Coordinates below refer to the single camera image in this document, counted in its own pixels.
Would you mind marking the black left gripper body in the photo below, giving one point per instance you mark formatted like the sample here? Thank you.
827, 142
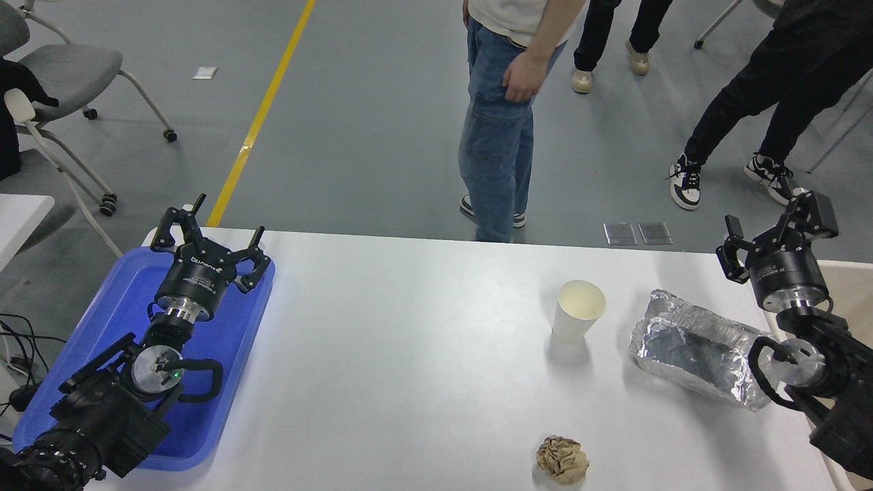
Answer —
194, 279

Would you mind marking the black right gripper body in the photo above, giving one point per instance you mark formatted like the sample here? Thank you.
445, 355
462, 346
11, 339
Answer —
784, 269

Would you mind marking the white paper cup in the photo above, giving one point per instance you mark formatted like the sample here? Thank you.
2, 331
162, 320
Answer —
574, 320

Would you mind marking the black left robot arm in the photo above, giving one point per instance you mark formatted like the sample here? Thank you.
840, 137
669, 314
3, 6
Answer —
102, 416

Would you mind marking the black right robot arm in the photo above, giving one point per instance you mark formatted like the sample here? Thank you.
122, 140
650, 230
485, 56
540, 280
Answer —
839, 354

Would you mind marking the person's hand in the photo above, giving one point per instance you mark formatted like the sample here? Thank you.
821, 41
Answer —
526, 76

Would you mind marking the large pale bin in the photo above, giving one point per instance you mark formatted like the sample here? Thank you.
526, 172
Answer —
852, 293

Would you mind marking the thin grey chair leg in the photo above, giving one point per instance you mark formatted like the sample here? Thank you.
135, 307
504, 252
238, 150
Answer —
839, 143

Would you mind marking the silver floor plate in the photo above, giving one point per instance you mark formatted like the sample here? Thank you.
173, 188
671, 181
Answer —
655, 233
619, 234

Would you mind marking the crumpled silver foil tray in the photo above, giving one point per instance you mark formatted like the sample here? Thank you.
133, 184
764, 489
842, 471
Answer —
689, 341

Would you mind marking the blue plastic tray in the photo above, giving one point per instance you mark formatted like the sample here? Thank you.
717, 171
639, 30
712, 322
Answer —
102, 307

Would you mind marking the person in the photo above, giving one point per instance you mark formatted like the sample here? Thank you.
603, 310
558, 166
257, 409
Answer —
13, 82
593, 27
494, 136
784, 75

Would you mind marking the small white side table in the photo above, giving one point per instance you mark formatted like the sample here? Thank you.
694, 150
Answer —
20, 218

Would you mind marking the grey wheeled office chair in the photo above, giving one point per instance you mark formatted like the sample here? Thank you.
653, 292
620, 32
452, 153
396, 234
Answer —
65, 75

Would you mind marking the white-framed wheeled chair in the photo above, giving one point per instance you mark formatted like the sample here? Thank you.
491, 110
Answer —
20, 109

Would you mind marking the black power plug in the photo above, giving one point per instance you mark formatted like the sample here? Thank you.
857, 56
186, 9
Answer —
22, 399

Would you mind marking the grey chair with metal legs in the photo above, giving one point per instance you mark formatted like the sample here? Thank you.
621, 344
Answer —
719, 22

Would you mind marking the crumpled tan paper ball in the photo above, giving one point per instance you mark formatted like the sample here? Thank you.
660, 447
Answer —
563, 460

